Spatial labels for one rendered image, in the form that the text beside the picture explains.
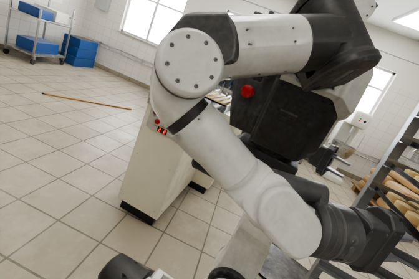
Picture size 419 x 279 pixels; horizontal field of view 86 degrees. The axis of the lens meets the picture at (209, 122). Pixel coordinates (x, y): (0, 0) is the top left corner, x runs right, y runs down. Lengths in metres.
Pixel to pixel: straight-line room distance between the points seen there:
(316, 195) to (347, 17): 0.28
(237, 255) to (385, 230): 0.45
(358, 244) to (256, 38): 0.33
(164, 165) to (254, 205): 1.27
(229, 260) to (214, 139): 0.59
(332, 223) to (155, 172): 1.32
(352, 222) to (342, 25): 0.30
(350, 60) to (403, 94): 5.62
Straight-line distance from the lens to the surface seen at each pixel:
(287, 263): 2.17
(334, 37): 0.40
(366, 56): 0.41
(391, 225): 0.49
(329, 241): 0.39
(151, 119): 1.47
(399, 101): 6.00
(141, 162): 1.62
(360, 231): 0.43
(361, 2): 0.66
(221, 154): 0.29
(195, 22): 0.28
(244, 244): 0.78
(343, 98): 0.54
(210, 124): 0.28
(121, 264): 1.14
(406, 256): 1.12
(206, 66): 0.26
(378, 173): 0.97
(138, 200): 1.75
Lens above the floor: 1.23
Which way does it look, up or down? 15 degrees down
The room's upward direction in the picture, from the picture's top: 22 degrees clockwise
